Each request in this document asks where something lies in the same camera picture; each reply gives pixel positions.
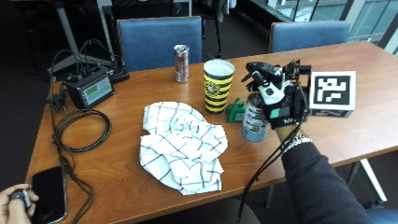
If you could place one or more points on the small grey remote clicker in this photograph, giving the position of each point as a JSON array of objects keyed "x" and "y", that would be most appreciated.
[{"x": 19, "y": 196}]

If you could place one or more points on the black smartphone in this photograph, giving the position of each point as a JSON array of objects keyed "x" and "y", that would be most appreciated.
[{"x": 47, "y": 194}]

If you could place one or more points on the yellow black striped cup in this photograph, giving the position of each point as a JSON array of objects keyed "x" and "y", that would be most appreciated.
[{"x": 216, "y": 88}]

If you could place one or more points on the small green toy bag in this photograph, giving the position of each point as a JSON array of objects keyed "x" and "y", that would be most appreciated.
[{"x": 235, "y": 112}]

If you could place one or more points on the grey labelled tin can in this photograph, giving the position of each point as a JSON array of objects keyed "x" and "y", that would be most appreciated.
[{"x": 252, "y": 124}]

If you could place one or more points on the blue upholstered chair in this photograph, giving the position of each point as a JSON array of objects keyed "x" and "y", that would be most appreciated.
[
  {"x": 308, "y": 35},
  {"x": 159, "y": 42}
]

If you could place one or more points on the white cube with black markers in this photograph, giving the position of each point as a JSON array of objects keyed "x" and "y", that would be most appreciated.
[{"x": 331, "y": 90}]

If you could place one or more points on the slim silver red can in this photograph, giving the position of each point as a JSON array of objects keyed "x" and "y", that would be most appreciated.
[{"x": 181, "y": 63}]

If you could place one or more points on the white blue checked cloth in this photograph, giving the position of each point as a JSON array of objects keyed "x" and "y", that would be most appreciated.
[{"x": 182, "y": 146}]

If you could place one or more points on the black power adapter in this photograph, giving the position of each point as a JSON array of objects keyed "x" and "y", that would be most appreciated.
[{"x": 119, "y": 75}]

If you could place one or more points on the black box with screen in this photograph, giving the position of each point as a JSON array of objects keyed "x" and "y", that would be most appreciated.
[{"x": 90, "y": 88}]

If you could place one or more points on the white table leg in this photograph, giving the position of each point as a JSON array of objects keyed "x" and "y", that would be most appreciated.
[{"x": 372, "y": 180}]

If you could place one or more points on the grey tripod stand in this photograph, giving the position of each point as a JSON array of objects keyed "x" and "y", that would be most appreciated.
[{"x": 67, "y": 31}]

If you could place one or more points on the blue seat cushion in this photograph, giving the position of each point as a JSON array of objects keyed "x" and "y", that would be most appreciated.
[{"x": 383, "y": 216}]

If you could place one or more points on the black glove camera mount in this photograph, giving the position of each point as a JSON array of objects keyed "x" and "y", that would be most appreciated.
[{"x": 298, "y": 70}]

